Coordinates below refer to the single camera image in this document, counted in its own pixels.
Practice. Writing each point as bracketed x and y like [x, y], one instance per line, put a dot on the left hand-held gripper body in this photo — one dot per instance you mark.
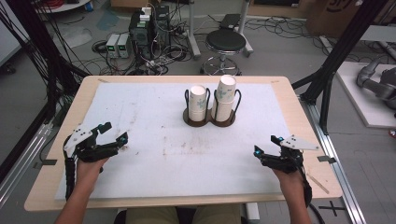
[81, 137]

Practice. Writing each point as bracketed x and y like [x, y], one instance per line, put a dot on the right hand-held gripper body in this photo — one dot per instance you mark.
[288, 157]

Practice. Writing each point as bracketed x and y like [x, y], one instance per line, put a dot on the person's right hand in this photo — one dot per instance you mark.
[291, 183]

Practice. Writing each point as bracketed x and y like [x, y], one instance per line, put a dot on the person's left hand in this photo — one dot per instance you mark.
[88, 172]

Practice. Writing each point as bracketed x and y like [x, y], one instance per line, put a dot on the black tape strip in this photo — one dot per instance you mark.
[49, 162]
[327, 159]

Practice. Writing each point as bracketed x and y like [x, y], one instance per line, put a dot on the white table mat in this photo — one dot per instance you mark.
[155, 161]

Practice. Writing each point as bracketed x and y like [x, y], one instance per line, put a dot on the dark double cup holder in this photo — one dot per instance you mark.
[210, 122]

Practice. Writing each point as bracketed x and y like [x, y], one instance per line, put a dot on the tall stack of paper cups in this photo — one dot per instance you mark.
[224, 96]

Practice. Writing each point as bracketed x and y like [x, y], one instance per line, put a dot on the black tape cross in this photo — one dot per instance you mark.
[332, 208]

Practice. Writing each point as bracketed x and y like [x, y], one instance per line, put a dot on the short stack of paper cups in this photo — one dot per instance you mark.
[198, 104]

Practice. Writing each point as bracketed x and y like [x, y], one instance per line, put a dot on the grey bench power supply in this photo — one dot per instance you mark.
[123, 45]
[112, 45]

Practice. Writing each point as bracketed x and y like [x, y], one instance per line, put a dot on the person's khaki pants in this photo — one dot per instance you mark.
[155, 216]

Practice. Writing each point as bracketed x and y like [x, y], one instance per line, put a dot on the white floor board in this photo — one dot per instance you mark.
[358, 102]

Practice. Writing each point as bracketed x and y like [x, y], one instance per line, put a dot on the black computer tower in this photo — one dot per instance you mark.
[162, 25]
[140, 34]

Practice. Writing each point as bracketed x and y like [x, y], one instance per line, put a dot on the white table leg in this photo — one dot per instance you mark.
[193, 34]
[245, 34]

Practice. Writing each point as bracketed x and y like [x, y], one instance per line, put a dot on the black round stool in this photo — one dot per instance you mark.
[225, 42]

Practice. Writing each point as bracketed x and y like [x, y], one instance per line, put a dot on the black flat device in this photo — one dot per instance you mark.
[229, 21]

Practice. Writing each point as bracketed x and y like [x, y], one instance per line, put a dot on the cardboard box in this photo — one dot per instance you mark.
[330, 15]

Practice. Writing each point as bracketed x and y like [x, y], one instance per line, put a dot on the aluminium floor rail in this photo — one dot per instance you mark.
[336, 161]
[21, 165]

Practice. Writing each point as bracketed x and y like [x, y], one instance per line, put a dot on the white table pedestal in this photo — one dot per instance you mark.
[252, 213]

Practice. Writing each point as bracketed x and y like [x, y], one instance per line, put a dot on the black metal frame post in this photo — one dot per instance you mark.
[43, 46]
[339, 53]

